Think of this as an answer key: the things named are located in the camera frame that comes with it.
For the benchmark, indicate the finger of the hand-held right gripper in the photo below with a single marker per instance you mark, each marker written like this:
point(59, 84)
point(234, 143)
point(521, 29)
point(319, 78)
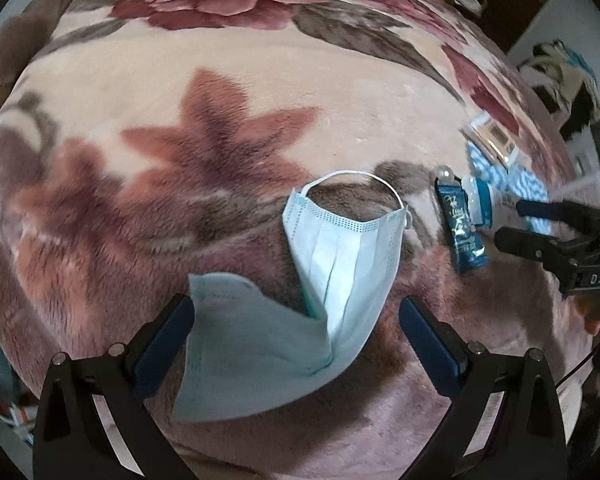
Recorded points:
point(555, 210)
point(530, 245)

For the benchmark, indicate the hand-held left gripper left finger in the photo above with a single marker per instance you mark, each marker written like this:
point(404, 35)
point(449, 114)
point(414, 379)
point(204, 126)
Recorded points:
point(162, 355)

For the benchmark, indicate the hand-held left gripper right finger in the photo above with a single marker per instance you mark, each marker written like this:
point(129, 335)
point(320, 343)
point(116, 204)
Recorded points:
point(432, 345)

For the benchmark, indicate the blue white wavy cloth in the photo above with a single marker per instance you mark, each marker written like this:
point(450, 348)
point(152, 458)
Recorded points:
point(530, 185)

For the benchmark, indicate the small blue white tube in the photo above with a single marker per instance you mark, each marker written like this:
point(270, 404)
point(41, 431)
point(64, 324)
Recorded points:
point(480, 200)

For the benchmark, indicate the dark blue sachet packet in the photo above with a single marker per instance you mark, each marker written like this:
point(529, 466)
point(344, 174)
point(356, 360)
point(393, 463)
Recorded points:
point(462, 230)

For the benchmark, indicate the wide blue face mask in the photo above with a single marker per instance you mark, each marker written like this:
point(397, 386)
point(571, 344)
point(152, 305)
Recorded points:
point(240, 350)

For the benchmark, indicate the person's right hand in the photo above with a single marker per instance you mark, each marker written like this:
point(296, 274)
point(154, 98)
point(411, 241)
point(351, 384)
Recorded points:
point(592, 317)

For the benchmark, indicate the pile of clothes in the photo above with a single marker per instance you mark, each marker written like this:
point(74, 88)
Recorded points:
point(565, 75)

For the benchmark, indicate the dark wooden door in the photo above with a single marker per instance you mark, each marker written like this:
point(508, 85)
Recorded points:
point(515, 5)

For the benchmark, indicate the small wooden rack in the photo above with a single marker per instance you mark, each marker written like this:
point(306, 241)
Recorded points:
point(470, 0)

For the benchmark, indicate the floral fleece blanket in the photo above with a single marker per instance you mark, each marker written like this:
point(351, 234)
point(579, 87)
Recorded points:
point(180, 85)

